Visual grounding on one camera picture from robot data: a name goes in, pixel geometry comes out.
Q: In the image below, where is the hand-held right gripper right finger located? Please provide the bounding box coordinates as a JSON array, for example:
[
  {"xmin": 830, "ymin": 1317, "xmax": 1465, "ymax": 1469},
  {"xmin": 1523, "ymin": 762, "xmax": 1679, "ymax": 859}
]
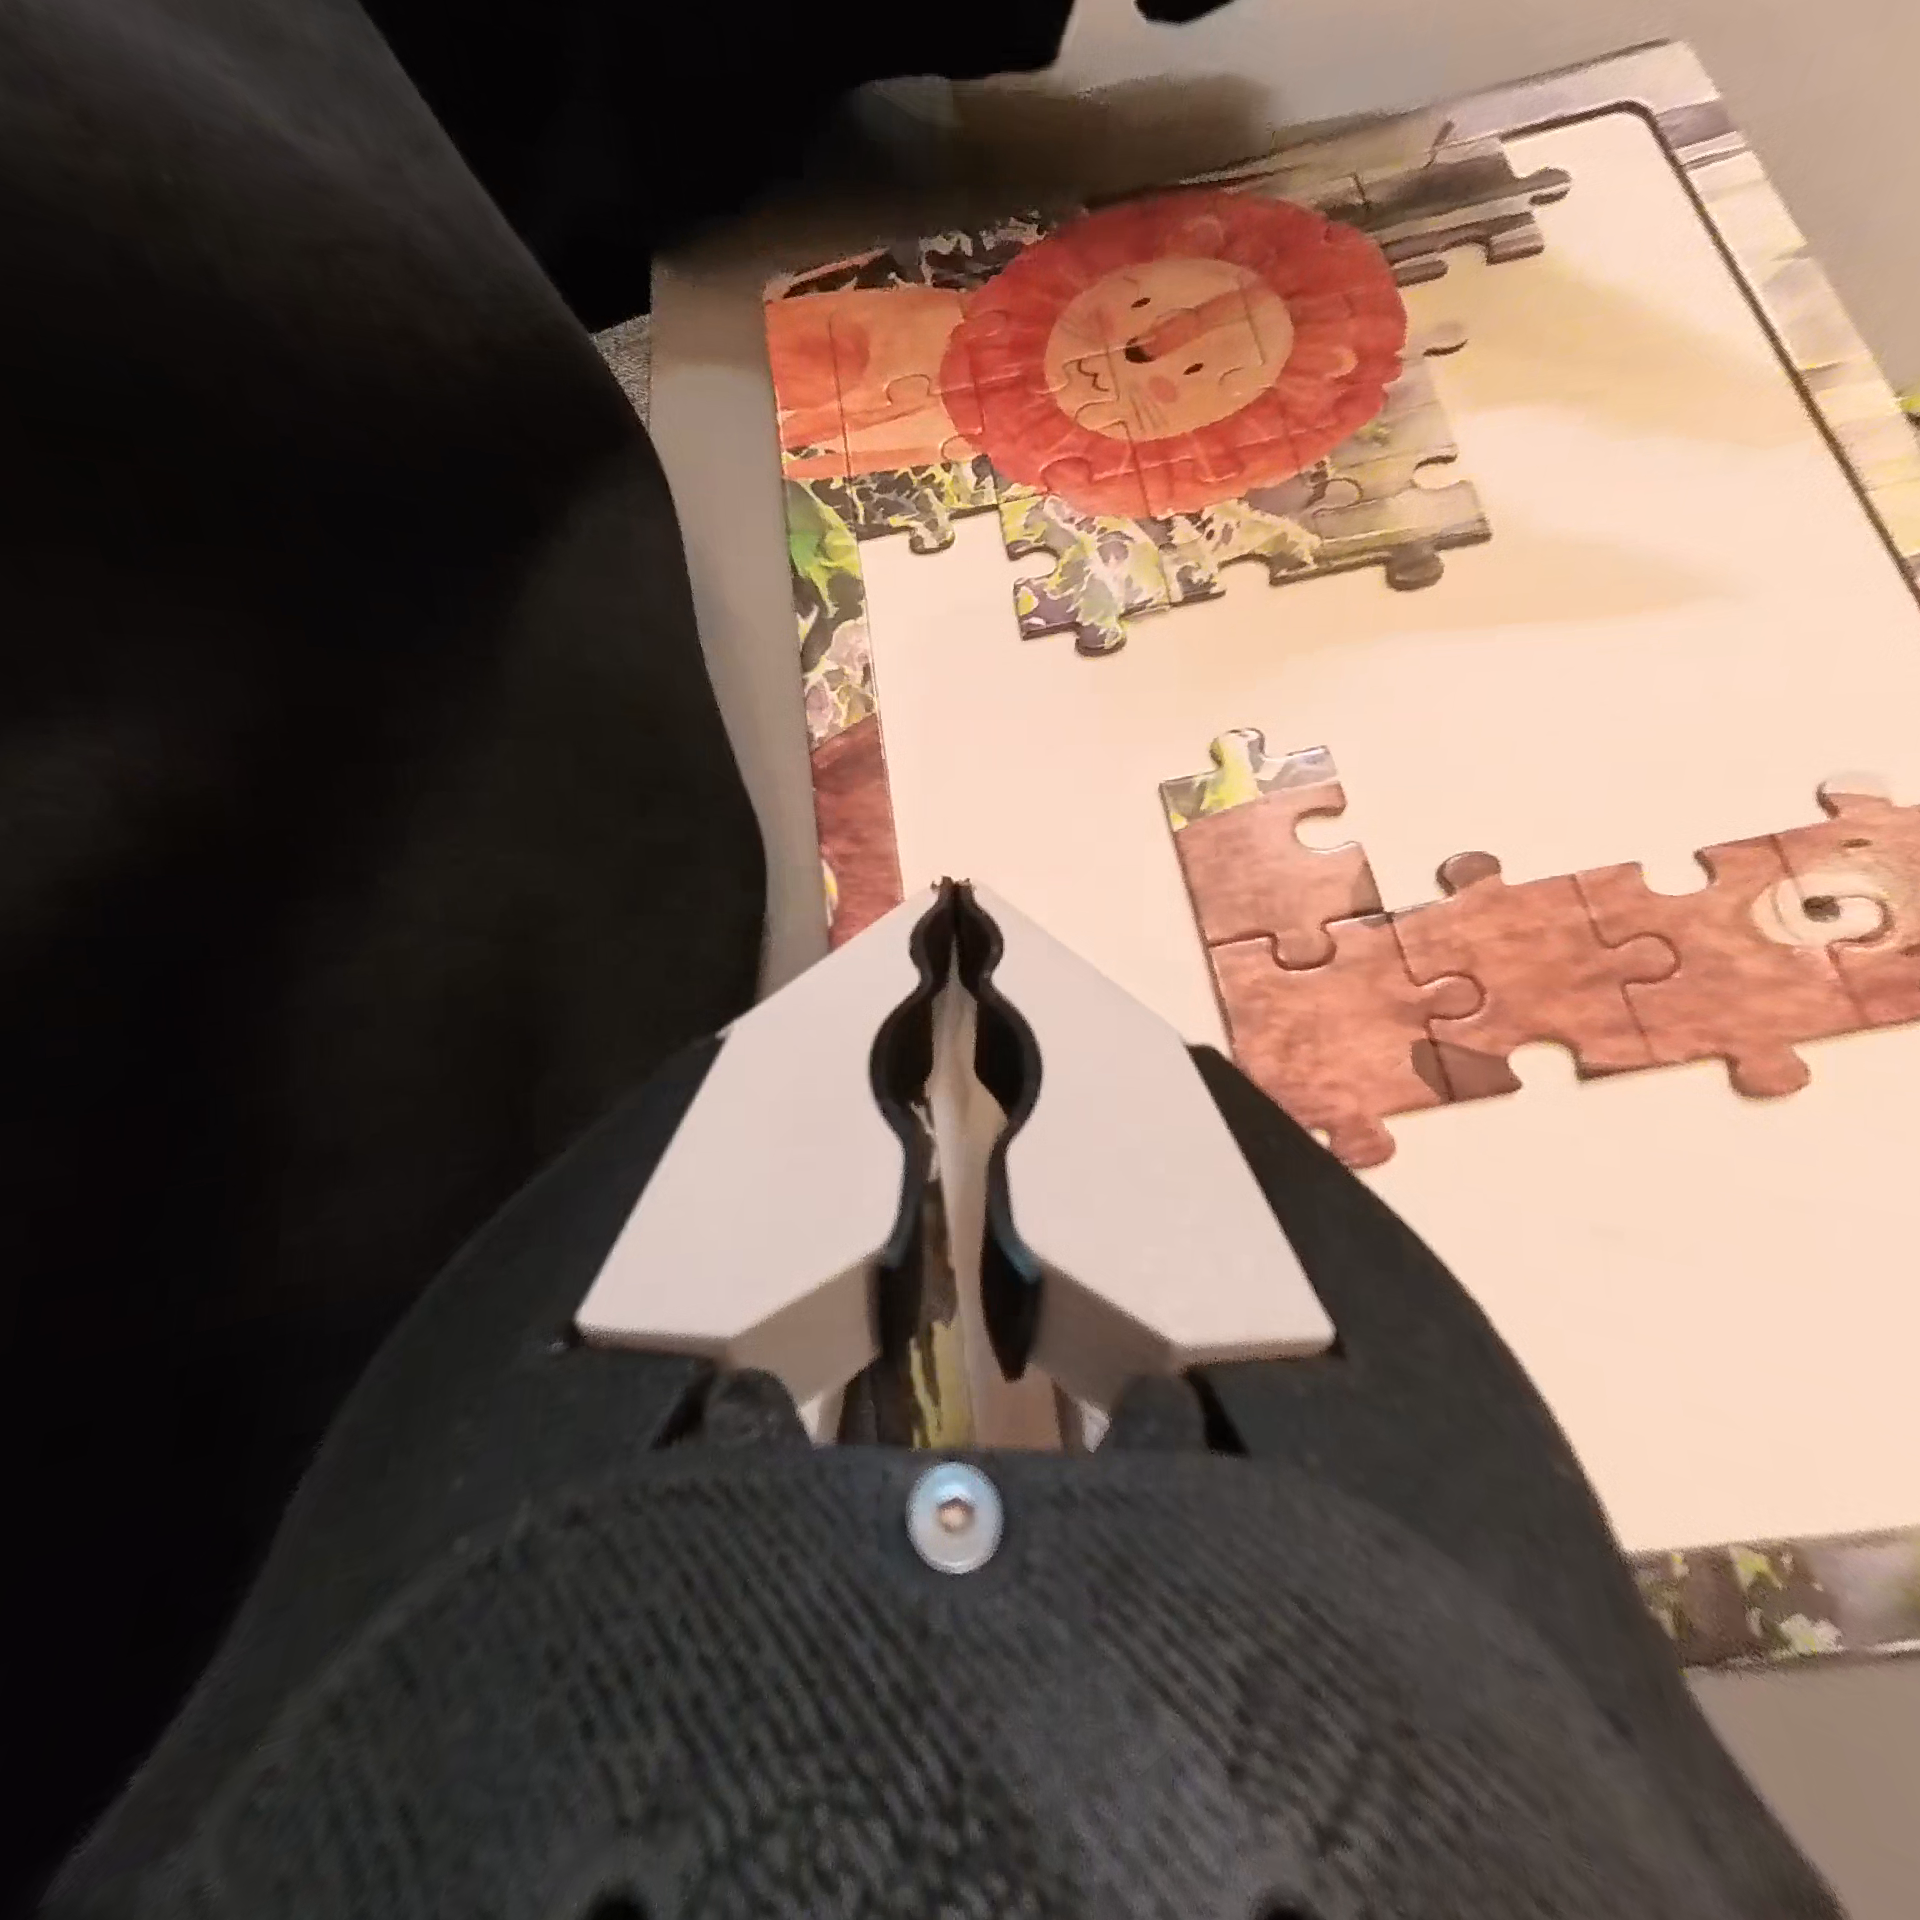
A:
[{"xmin": 957, "ymin": 877, "xmax": 1339, "ymax": 1454}]

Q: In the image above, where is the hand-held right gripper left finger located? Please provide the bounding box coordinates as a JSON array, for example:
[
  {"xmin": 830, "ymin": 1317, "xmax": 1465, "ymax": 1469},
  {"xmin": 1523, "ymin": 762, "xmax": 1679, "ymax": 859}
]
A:
[{"xmin": 570, "ymin": 877, "xmax": 962, "ymax": 1449}]

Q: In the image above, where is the jigsaw puzzle tray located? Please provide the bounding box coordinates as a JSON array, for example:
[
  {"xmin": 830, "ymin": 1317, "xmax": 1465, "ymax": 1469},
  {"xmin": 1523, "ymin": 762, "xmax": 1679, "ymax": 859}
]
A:
[{"xmin": 761, "ymin": 37, "xmax": 1920, "ymax": 1667}]

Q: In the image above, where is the assembled lion puzzle section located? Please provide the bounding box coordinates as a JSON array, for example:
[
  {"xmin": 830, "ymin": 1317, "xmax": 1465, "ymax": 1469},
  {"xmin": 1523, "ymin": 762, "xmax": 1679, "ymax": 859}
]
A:
[{"xmin": 765, "ymin": 128, "xmax": 1578, "ymax": 661}]

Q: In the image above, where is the person's left forearm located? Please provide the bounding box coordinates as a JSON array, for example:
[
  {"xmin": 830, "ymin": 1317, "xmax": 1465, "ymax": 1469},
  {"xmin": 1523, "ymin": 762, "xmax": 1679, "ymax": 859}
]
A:
[{"xmin": 350, "ymin": 0, "xmax": 1250, "ymax": 331}]

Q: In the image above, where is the assembled brown bear puzzle section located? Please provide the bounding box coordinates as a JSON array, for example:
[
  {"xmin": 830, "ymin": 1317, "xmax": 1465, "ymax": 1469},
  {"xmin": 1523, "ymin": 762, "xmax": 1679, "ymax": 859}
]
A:
[{"xmin": 1158, "ymin": 732, "xmax": 1920, "ymax": 1171}]

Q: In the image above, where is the person's black clothing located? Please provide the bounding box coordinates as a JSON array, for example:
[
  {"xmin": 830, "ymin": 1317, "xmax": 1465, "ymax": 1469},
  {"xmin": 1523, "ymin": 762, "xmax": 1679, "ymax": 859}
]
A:
[{"xmin": 0, "ymin": 0, "xmax": 775, "ymax": 1920}]

